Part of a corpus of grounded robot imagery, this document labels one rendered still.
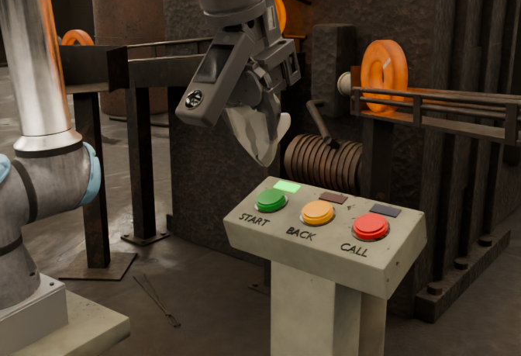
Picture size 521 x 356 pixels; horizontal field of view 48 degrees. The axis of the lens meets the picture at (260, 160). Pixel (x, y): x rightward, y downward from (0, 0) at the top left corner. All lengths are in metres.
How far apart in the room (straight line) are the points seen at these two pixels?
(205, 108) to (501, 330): 1.30
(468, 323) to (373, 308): 0.86
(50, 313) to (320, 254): 0.57
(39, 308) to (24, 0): 0.51
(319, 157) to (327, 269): 0.71
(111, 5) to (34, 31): 3.45
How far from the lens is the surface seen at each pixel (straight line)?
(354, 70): 1.33
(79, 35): 2.33
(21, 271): 1.07
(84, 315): 1.16
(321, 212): 0.73
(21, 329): 1.09
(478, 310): 1.84
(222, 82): 0.64
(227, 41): 0.67
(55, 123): 1.06
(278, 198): 0.77
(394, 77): 1.20
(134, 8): 4.43
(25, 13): 1.04
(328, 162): 1.38
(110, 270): 2.00
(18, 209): 1.04
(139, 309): 1.77
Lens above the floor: 0.87
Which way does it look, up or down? 16 degrees down
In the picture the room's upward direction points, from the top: straight up
